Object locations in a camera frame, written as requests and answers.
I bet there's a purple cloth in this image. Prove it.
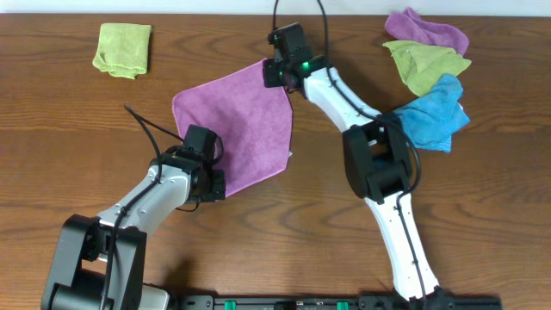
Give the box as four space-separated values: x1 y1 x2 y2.
172 61 293 196
385 8 469 55

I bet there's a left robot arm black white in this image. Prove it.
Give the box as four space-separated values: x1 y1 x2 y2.
40 146 226 309

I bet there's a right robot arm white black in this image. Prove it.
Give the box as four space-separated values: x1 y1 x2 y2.
263 57 439 302

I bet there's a crumpled purple cloth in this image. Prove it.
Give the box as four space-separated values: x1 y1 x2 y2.
385 8 469 55

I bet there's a crumpled olive green cloth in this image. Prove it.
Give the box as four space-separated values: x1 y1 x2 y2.
382 40 472 96

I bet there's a folded green cloth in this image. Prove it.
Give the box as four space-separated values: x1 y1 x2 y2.
92 23 152 79

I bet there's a crumpled blue cloth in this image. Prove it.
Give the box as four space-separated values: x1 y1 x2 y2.
394 74 470 153

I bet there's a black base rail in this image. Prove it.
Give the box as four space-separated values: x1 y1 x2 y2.
174 291 503 310

